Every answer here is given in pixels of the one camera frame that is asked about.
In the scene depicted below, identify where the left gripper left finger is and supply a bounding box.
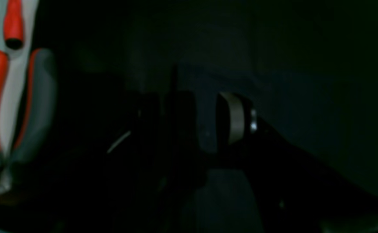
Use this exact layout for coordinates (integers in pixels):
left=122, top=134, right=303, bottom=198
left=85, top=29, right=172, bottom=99
left=16, top=92, right=201, bottom=233

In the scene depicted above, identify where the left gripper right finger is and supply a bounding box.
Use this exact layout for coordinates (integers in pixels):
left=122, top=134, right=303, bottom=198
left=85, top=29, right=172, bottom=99
left=216, top=92, right=378, bottom=233

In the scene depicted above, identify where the dark navy t-shirt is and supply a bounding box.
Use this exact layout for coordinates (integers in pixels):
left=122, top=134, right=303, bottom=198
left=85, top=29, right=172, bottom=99
left=124, top=25, right=378, bottom=197

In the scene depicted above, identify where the black table cloth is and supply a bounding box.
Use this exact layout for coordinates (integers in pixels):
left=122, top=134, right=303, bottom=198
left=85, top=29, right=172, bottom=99
left=30, top=0, right=378, bottom=233

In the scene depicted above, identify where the orange clamp far left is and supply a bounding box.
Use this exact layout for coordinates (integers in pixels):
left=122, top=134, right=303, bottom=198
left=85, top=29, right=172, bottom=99
left=0, top=0, right=58, bottom=195

